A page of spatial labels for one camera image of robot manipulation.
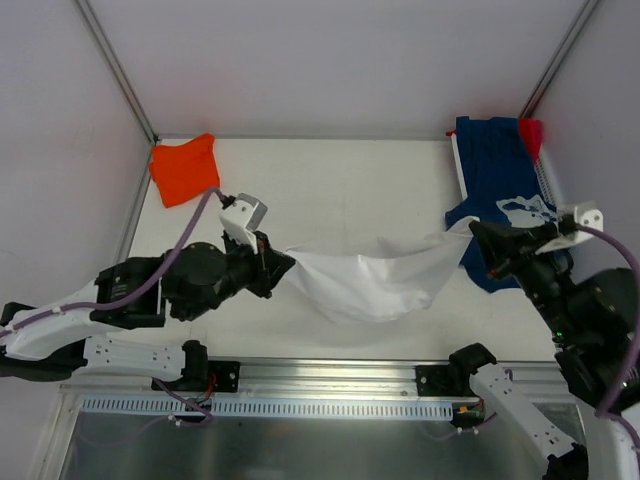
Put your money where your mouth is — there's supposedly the white perforated basket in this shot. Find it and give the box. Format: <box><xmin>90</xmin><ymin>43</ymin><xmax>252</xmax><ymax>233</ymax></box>
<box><xmin>446</xmin><ymin>131</ymin><xmax>562</xmax><ymax>205</ymax></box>

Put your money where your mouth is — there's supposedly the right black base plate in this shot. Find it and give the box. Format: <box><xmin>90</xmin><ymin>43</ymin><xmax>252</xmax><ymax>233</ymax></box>
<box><xmin>414</xmin><ymin>364</ymin><xmax>474</xmax><ymax>397</ymax></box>

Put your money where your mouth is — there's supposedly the white slotted cable duct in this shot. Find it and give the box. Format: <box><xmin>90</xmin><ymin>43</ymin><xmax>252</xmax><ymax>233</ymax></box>
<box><xmin>81</xmin><ymin>395</ymin><xmax>454</xmax><ymax>422</ymax></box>

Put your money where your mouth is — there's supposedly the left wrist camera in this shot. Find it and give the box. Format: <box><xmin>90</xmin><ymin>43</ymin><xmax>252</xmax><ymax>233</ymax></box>
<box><xmin>219</xmin><ymin>193</ymin><xmax>268</xmax><ymax>252</ymax></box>

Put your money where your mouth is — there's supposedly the aluminium mounting rail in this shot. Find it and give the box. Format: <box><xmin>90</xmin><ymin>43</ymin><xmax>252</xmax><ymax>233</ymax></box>
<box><xmin>60</xmin><ymin>357</ymin><xmax>569</xmax><ymax>401</ymax></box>

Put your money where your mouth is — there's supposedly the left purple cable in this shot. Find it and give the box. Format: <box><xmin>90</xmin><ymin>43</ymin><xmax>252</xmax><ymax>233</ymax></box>
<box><xmin>0</xmin><ymin>185</ymin><xmax>236</xmax><ymax>341</ymax></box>

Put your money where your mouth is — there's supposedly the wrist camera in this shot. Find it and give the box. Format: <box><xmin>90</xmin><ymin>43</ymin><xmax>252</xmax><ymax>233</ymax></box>
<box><xmin>537</xmin><ymin>201</ymin><xmax>604</xmax><ymax>254</ymax></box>
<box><xmin>219</xmin><ymin>193</ymin><xmax>268</xmax><ymax>252</ymax></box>

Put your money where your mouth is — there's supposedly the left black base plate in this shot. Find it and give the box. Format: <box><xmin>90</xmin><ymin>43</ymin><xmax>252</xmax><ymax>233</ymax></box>
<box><xmin>163</xmin><ymin>360</ymin><xmax>241</xmax><ymax>393</ymax></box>

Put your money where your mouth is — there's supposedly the folded orange t shirt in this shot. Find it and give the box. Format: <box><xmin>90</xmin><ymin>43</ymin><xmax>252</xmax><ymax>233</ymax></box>
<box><xmin>149</xmin><ymin>133</ymin><xmax>221</xmax><ymax>208</ymax></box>

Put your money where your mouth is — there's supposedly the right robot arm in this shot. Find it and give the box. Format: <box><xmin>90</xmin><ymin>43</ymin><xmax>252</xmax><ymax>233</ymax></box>
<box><xmin>445</xmin><ymin>212</ymin><xmax>639</xmax><ymax>479</ymax></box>

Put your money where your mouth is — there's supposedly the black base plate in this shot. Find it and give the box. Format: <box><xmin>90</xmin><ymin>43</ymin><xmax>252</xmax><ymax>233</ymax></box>
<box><xmin>163</xmin><ymin>360</ymin><xmax>241</xmax><ymax>393</ymax></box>
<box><xmin>414</xmin><ymin>364</ymin><xmax>474</xmax><ymax>397</ymax></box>

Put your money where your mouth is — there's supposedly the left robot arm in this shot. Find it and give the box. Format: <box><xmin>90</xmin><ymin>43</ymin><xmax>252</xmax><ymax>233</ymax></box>
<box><xmin>1</xmin><ymin>233</ymin><xmax>296</xmax><ymax>390</ymax></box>

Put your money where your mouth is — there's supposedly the white t shirt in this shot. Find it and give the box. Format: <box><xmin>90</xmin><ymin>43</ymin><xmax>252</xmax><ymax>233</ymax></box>
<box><xmin>284</xmin><ymin>216</ymin><xmax>476</xmax><ymax>324</ymax></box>

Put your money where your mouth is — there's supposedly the red t shirt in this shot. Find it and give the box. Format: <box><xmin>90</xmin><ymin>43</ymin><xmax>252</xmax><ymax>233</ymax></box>
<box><xmin>518</xmin><ymin>118</ymin><xmax>544</xmax><ymax>164</ymax></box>

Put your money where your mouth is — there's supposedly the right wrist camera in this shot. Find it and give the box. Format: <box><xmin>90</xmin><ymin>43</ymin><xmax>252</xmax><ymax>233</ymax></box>
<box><xmin>537</xmin><ymin>201</ymin><xmax>604</xmax><ymax>254</ymax></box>

